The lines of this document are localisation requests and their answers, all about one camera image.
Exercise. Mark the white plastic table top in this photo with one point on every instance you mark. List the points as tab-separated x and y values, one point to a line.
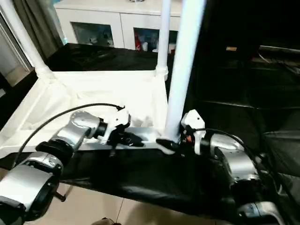
93	89

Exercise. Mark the white plastic table leg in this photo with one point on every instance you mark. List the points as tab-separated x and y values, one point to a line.
185	58
25	42
164	35

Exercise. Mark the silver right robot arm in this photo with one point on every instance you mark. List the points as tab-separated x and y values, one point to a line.
234	161

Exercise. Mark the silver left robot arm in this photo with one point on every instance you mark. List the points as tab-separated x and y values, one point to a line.
79	124

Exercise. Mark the black mat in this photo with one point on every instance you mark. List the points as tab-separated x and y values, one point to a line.
152	173

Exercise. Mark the red box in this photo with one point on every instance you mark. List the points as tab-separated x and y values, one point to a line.
173	51

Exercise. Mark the white cup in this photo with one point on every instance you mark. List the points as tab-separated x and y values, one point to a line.
144	47

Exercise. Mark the black and white figurine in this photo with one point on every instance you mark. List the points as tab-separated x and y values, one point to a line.
107	39

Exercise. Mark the small white figurine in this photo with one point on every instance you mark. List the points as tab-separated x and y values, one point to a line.
92	41

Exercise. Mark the black cabinet with gold label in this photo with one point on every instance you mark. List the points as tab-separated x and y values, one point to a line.
222	28

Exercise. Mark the dark low furniture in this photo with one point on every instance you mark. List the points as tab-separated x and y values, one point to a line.
276	58

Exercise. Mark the white display cabinet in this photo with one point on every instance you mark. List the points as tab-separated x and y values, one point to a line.
93	14

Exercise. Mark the grey curtain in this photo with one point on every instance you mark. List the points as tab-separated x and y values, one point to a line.
39	28

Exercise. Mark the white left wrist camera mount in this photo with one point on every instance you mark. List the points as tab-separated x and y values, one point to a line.
117	119

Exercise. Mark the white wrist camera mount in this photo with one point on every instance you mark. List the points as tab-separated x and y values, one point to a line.
194	119
117	119

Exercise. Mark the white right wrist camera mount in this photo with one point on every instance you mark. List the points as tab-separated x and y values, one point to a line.
194	119

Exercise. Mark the black metal table frame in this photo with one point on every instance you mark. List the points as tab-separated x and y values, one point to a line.
61	196

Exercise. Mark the grey door frame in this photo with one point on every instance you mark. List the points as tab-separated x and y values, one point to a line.
16	51

